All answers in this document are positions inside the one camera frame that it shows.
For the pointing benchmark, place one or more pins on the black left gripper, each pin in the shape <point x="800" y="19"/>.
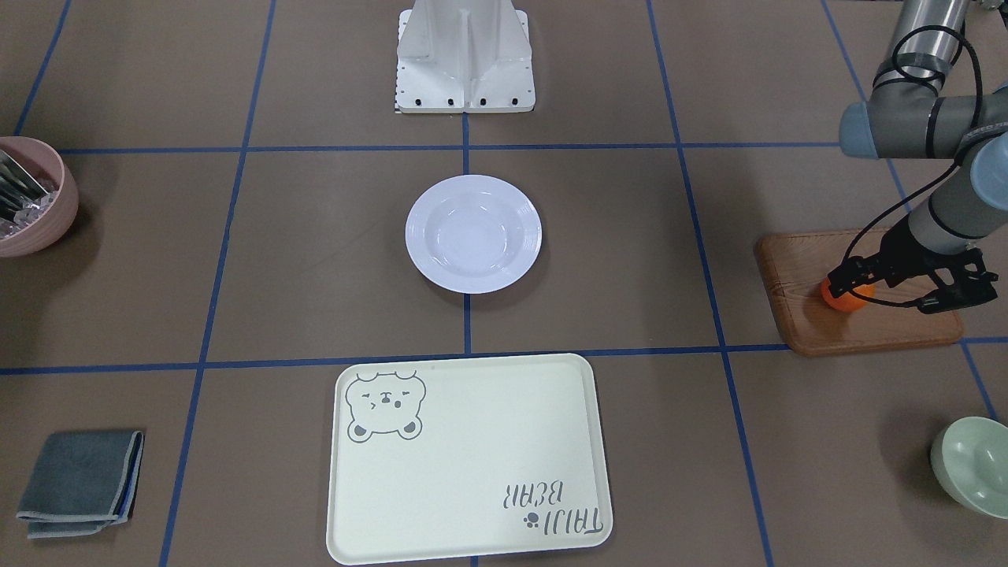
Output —
<point x="892" y="262"/>

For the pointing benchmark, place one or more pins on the orange fruit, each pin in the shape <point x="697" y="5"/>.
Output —
<point x="849" y="302"/>

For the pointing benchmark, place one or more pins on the cream bear tray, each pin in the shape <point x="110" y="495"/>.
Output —
<point x="438" y="459"/>

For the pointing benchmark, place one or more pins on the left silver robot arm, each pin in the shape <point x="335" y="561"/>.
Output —
<point x="928" y="102"/>

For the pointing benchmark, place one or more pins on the wooden cutting board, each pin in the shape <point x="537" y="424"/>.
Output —
<point x="793" y="266"/>

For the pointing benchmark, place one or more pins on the green ceramic bowl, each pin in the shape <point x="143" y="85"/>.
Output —
<point x="969" y="459"/>

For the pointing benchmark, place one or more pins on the white round plate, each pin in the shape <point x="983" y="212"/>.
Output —
<point x="473" y="234"/>

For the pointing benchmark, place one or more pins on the grey folded cloth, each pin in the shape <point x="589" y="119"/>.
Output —
<point x="82" y="483"/>

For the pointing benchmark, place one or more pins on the pink bowl with ice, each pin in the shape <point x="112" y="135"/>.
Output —
<point x="41" y="160"/>

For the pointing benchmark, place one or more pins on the metal scoop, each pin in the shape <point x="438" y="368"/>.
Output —
<point x="20" y="191"/>

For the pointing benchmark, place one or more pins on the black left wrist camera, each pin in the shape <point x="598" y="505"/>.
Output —
<point x="961" y="280"/>

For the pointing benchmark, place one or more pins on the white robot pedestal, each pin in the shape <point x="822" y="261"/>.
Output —
<point x="458" y="57"/>

